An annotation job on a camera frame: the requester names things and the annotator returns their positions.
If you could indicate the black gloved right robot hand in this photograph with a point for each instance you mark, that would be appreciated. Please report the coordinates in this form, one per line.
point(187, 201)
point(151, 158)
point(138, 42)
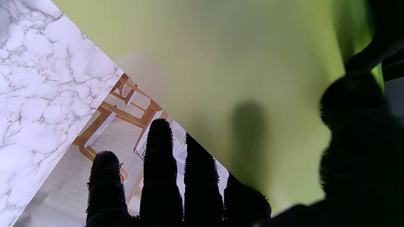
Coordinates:
point(363, 157)

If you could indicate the yellow-green translucent file folder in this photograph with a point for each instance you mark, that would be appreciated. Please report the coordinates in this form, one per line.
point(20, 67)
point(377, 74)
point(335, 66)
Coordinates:
point(221, 63)

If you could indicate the printed room scene backdrop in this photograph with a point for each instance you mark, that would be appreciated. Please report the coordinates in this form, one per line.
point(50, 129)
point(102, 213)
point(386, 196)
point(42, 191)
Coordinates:
point(110, 142)

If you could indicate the green folder slide bar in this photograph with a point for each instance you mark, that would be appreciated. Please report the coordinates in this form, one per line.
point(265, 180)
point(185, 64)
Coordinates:
point(356, 31)

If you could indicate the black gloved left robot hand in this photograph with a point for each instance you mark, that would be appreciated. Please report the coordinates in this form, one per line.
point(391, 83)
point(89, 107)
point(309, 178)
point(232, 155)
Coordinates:
point(391, 28)

